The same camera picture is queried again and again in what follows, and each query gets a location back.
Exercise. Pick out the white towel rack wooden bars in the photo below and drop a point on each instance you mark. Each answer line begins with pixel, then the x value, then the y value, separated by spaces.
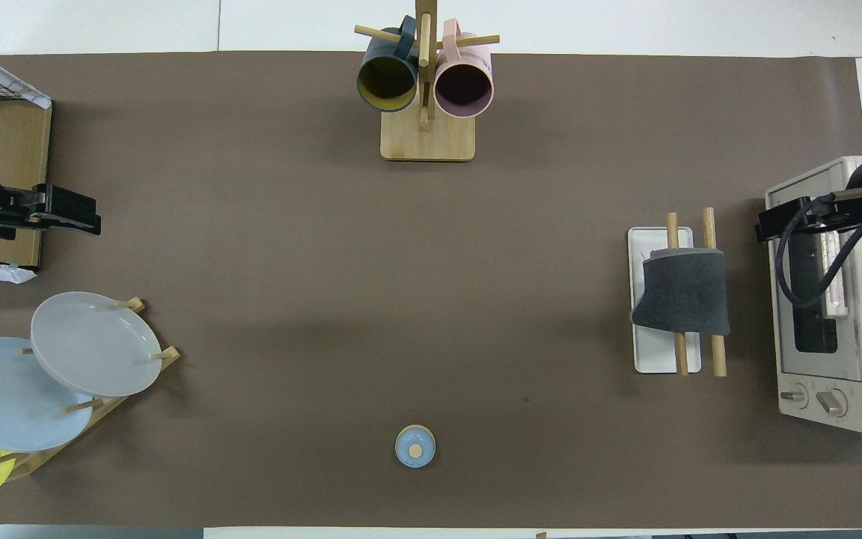
pixel 652 355

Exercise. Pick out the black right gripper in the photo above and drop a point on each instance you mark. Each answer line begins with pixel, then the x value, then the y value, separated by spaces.
pixel 790 218

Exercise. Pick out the brown table mat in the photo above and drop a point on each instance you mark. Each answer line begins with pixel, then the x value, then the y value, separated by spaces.
pixel 431 299

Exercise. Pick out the wooden box shelf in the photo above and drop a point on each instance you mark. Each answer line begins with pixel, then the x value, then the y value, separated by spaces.
pixel 23 150

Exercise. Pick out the wooden plate rack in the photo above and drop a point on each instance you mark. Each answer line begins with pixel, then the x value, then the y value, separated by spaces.
pixel 105 408

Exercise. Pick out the wooden mug tree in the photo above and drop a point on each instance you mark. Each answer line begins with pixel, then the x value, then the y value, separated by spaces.
pixel 427 138

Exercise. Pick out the dark teal mug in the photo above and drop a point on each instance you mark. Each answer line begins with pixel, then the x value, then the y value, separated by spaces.
pixel 386 82

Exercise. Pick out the pink mug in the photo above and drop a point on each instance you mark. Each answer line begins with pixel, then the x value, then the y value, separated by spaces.
pixel 463 86

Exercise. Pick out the grey plate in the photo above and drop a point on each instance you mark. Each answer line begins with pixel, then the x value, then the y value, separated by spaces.
pixel 94 344

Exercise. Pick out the purple towel with grey underside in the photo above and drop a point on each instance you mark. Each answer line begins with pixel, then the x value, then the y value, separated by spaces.
pixel 682 296

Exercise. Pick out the light blue plate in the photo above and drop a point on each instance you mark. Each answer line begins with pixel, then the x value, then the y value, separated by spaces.
pixel 4 397

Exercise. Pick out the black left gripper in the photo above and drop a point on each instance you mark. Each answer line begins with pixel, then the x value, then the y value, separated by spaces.
pixel 68 211

